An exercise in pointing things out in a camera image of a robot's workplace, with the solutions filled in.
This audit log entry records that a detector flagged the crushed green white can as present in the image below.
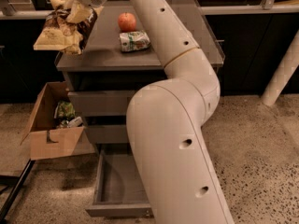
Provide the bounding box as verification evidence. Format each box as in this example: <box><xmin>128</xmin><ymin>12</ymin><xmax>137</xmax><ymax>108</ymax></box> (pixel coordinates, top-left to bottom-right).
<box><xmin>119</xmin><ymin>31</ymin><xmax>150</xmax><ymax>52</ymax></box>

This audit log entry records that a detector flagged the grey drawer cabinet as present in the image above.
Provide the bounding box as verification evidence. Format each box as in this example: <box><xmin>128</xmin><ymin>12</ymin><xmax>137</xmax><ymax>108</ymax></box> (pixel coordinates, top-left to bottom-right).
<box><xmin>58</xmin><ymin>6</ymin><xmax>220</xmax><ymax>150</ymax></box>

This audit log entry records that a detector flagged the white packet in box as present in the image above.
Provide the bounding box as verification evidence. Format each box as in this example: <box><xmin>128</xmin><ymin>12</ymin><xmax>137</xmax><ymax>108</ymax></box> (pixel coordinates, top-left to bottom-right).
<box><xmin>59</xmin><ymin>117</ymin><xmax>83</xmax><ymax>128</ymax></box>

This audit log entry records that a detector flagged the black metal frame leg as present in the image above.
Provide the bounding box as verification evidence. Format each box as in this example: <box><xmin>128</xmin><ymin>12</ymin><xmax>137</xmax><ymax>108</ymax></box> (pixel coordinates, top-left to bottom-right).
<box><xmin>0</xmin><ymin>160</ymin><xmax>35</xmax><ymax>224</ymax></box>

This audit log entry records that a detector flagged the brown chip bag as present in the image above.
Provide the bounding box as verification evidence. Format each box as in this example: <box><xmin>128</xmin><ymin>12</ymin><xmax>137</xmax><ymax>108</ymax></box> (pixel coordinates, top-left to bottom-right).
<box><xmin>34</xmin><ymin>0</ymin><xmax>99</xmax><ymax>55</ymax></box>

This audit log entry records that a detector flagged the green snack bag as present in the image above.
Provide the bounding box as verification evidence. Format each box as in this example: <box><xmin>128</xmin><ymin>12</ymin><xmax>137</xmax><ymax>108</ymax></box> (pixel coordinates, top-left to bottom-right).
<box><xmin>54</xmin><ymin>101</ymin><xmax>75</xmax><ymax>120</ymax></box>

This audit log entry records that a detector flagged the grey top drawer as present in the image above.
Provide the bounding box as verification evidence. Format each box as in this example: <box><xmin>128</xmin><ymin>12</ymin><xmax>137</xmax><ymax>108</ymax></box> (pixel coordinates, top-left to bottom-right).
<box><xmin>68</xmin><ymin>91</ymin><xmax>135</xmax><ymax>117</ymax></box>

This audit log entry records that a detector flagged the open cardboard box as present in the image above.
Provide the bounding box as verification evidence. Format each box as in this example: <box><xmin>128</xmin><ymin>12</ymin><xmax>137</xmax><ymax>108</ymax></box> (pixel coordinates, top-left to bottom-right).
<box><xmin>21</xmin><ymin>82</ymin><xmax>94</xmax><ymax>161</ymax></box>

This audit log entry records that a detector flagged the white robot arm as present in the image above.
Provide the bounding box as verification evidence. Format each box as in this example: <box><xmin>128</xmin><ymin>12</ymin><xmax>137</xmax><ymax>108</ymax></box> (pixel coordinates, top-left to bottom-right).
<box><xmin>75</xmin><ymin>0</ymin><xmax>235</xmax><ymax>224</ymax></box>

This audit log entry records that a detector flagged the grey metal railing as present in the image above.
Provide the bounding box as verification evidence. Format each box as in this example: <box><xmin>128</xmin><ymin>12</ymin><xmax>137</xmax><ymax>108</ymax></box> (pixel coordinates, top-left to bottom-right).
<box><xmin>0</xmin><ymin>0</ymin><xmax>299</xmax><ymax>21</ymax></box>

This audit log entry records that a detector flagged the white pillar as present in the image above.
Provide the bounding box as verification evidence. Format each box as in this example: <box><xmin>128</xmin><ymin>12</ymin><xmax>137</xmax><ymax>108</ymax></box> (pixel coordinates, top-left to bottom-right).
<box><xmin>261</xmin><ymin>31</ymin><xmax>299</xmax><ymax>106</ymax></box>

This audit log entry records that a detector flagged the red apple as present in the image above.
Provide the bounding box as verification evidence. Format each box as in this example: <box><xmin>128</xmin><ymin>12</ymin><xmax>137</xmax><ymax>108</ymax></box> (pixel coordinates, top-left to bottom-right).
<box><xmin>118</xmin><ymin>12</ymin><xmax>136</xmax><ymax>33</ymax></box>

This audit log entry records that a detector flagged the grey drawer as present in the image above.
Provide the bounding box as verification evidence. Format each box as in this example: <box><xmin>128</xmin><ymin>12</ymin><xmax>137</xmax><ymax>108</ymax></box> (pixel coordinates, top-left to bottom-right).
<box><xmin>85</xmin><ymin>125</ymin><xmax>129</xmax><ymax>144</ymax></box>
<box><xmin>68</xmin><ymin>91</ymin><xmax>135</xmax><ymax>117</ymax></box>
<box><xmin>86</xmin><ymin>145</ymin><xmax>152</xmax><ymax>217</ymax></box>

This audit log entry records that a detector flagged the grey middle drawer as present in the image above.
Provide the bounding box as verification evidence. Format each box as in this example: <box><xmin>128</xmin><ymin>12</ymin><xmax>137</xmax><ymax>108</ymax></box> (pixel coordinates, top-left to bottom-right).
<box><xmin>85</xmin><ymin>125</ymin><xmax>129</xmax><ymax>144</ymax></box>

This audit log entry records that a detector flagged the grey bottom drawer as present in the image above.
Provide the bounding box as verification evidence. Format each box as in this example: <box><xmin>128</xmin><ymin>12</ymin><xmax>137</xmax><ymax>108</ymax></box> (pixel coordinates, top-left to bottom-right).
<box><xmin>86</xmin><ymin>145</ymin><xmax>152</xmax><ymax>217</ymax></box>

